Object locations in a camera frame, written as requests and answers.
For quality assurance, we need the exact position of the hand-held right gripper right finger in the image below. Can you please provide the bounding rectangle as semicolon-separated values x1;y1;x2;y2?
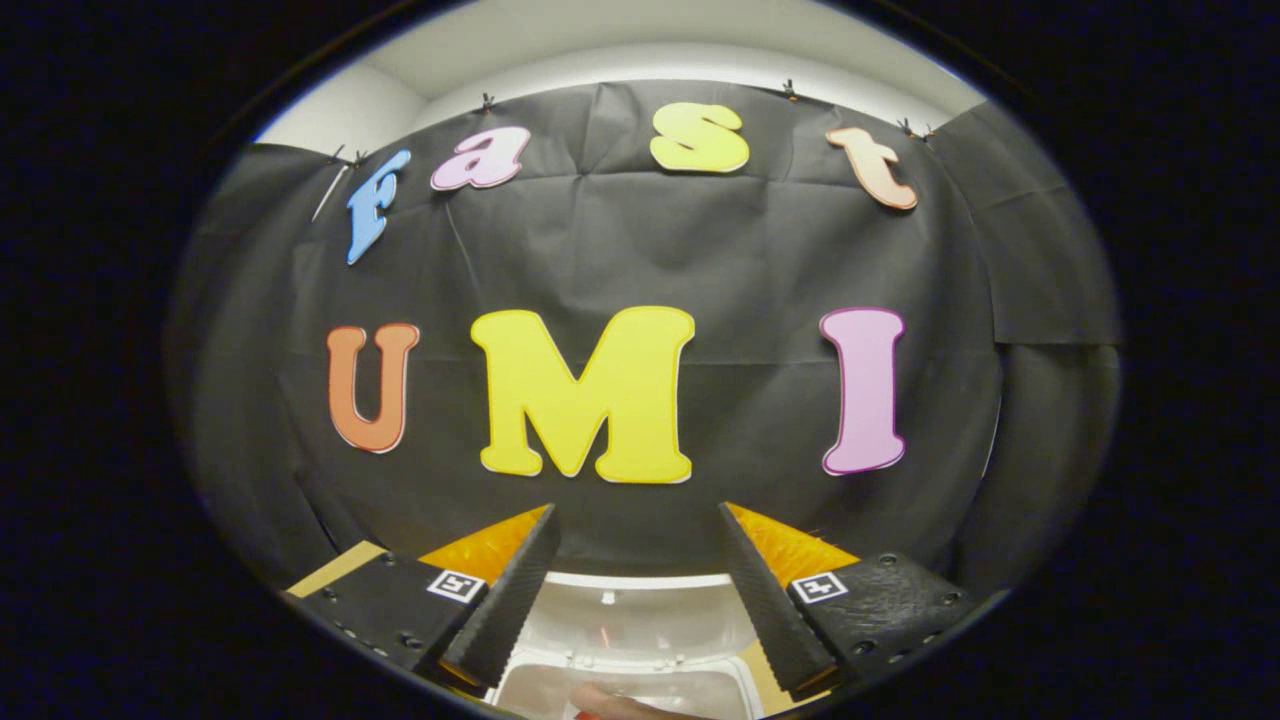
716;502;1001;701

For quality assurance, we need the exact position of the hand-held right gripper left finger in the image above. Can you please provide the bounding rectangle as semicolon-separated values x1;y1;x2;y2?
285;503;563;691

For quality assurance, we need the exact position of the white desktop garbage bin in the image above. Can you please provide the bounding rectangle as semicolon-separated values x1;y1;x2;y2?
487;572;769;720

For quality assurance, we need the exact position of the wooden desktop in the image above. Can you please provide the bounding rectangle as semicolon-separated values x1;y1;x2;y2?
287;541;836;720

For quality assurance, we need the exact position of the black backdrop cloth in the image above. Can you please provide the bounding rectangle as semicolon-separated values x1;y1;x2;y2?
170;80;1121;601

